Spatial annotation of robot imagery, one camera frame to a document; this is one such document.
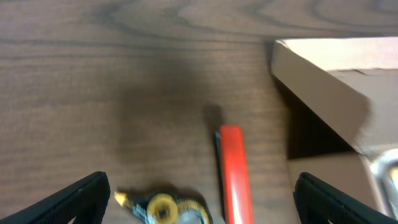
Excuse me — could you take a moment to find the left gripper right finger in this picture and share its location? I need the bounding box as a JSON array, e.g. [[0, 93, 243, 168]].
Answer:
[[294, 172, 397, 224]]

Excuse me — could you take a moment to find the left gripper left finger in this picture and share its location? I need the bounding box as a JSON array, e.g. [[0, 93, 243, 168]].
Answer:
[[1, 171, 111, 224]]

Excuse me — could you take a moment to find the correction tape dispenser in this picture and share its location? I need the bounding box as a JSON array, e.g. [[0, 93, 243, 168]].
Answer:
[[114, 187, 213, 224]]

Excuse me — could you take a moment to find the red marker pen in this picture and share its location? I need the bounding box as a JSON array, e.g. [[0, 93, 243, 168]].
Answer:
[[216, 124, 254, 224]]

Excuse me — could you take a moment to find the open cardboard box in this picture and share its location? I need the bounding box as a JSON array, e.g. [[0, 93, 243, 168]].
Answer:
[[271, 37, 397, 217]]

